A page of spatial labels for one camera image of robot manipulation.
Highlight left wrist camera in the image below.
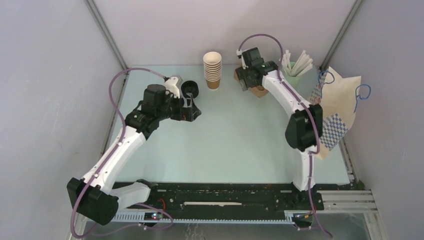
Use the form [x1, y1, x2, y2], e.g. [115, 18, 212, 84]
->
[164, 75, 183, 99]

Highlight stack of black cup lids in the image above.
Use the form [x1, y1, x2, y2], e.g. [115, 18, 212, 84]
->
[180, 80, 199, 99]

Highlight green straw holder cup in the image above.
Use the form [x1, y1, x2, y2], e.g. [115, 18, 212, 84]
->
[283, 63, 313, 89]

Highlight brown pulp cup carrier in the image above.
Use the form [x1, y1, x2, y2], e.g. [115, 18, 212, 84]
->
[233, 69, 269, 98]

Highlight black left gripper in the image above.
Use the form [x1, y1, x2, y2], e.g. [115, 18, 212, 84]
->
[156, 91, 201, 122]

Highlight paper takeout bag blue handles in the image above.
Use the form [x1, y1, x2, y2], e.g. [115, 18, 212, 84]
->
[307, 67, 372, 160]

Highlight stack of brown paper cups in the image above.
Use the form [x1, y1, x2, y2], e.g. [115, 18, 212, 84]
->
[203, 51, 222, 90]

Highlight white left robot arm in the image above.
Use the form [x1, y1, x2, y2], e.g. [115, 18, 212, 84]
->
[66, 81, 202, 226]

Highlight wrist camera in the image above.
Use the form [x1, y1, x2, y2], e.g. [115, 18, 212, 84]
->
[164, 75, 183, 99]
[236, 47, 265, 69]

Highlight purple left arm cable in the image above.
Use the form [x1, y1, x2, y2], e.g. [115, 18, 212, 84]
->
[70, 67, 175, 240]

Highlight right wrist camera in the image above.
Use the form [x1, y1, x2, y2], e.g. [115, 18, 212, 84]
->
[236, 47, 265, 69]

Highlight bundle of white wrapped straws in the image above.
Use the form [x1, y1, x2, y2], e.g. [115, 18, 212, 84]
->
[281, 50, 313, 77]

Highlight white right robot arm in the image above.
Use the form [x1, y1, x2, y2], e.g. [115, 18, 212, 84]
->
[235, 47, 323, 209]

